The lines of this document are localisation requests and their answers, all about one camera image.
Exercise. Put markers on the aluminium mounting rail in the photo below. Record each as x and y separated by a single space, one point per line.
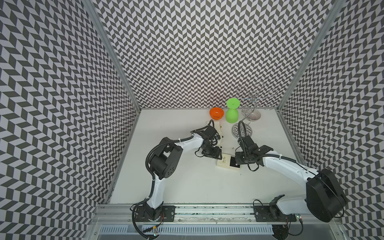
184 213

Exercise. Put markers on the silver jewelry stand front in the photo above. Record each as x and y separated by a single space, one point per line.
237 129

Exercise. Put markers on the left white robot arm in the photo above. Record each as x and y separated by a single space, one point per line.
161 162

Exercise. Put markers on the silver wire jewelry tree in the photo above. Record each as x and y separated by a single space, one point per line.
255 100

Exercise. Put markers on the orange bowl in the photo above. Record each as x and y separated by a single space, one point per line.
216 113

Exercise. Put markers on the cream jewelry box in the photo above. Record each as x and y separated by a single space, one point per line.
219 143
217 126
228 162

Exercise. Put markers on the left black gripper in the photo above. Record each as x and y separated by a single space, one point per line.
216 151

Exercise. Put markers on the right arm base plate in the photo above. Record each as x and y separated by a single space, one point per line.
264 214

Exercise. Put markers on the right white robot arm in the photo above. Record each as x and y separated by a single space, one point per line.
323 198

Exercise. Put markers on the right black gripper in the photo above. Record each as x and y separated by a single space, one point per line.
238 158

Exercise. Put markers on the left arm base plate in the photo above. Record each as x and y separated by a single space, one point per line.
148 214

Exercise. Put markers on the green plastic stand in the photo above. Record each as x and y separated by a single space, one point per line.
232 113

